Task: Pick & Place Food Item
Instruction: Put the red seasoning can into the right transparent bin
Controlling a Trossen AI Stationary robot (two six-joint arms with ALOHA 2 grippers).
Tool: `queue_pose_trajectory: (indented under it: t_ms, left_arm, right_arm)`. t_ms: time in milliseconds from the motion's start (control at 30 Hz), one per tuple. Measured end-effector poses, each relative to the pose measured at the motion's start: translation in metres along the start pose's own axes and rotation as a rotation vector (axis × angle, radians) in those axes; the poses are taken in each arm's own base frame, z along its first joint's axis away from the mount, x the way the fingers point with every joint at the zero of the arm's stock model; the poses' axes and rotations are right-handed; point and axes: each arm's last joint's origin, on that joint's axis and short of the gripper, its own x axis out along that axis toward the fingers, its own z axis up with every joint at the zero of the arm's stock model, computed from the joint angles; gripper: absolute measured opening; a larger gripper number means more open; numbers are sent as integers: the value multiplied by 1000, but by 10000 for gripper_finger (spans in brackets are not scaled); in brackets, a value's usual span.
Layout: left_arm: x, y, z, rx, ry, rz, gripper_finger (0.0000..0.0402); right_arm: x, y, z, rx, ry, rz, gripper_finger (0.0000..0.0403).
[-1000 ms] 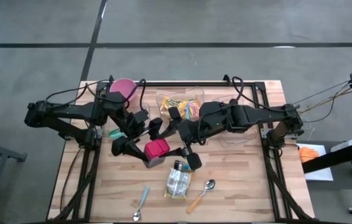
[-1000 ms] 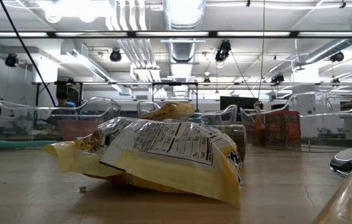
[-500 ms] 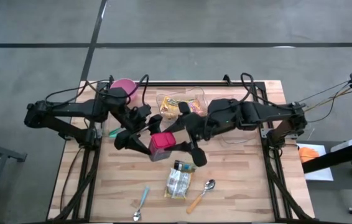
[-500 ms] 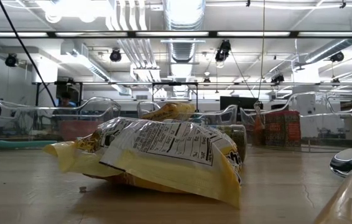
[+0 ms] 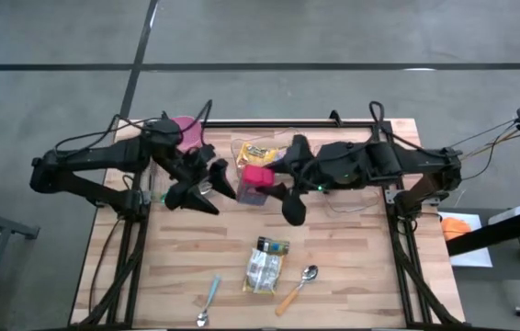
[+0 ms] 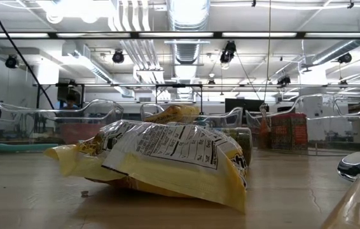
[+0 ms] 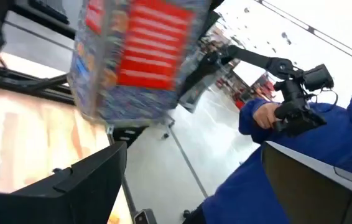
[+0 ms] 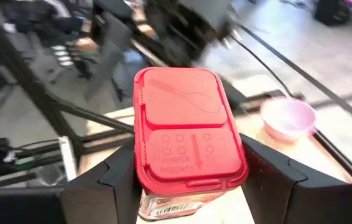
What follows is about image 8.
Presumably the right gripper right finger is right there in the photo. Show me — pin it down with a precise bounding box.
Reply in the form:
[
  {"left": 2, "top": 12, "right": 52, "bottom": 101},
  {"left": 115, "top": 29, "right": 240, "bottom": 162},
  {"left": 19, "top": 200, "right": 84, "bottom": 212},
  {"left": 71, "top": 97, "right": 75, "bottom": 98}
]
[{"left": 240, "top": 133, "right": 351, "bottom": 224}]

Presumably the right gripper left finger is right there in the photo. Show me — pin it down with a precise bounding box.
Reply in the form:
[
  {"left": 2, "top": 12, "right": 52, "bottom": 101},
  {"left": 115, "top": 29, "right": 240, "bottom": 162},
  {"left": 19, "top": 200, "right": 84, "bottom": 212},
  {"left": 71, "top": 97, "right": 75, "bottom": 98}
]
[{"left": 60, "top": 140, "right": 142, "bottom": 224}]

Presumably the pink small box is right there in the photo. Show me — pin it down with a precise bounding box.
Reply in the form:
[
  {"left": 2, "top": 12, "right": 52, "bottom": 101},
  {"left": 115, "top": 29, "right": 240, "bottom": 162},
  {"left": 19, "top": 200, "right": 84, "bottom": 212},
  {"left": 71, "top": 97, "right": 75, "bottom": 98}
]
[{"left": 132, "top": 66, "right": 250, "bottom": 222}]

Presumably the pink plastic bowl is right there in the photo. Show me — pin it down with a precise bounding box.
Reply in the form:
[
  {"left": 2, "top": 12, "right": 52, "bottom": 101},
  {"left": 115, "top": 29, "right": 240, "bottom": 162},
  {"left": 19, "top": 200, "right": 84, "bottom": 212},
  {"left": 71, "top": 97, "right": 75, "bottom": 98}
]
[{"left": 259, "top": 96, "right": 317, "bottom": 144}]

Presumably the black aluminium table frame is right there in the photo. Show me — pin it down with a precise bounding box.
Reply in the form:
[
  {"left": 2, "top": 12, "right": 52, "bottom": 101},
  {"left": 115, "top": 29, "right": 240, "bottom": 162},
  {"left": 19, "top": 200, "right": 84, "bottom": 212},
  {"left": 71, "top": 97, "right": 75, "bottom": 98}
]
[{"left": 0, "top": 0, "right": 352, "bottom": 187}]

